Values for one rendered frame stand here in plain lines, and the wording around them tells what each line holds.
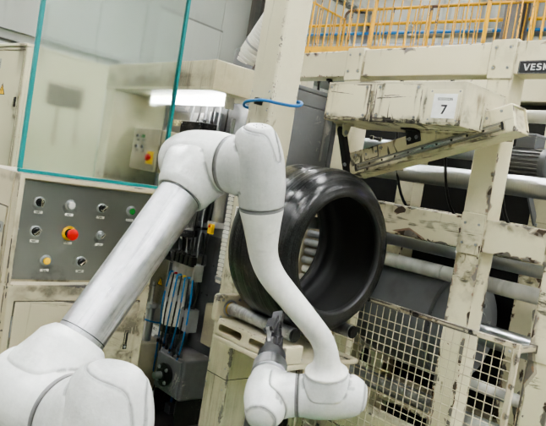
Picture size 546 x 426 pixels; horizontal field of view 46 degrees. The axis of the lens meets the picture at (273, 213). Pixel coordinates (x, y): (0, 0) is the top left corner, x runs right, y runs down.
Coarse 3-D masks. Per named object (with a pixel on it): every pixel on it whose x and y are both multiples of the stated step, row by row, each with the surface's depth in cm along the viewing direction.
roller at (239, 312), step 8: (232, 304) 228; (232, 312) 226; (240, 312) 223; (248, 312) 221; (256, 312) 220; (248, 320) 219; (256, 320) 216; (264, 320) 214; (288, 328) 206; (288, 336) 204; (296, 336) 205
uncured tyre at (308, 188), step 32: (288, 192) 202; (320, 192) 203; (352, 192) 212; (288, 224) 197; (320, 224) 245; (352, 224) 242; (384, 224) 225; (288, 256) 197; (320, 256) 245; (352, 256) 242; (384, 256) 228; (256, 288) 205; (320, 288) 244; (352, 288) 236; (288, 320) 207
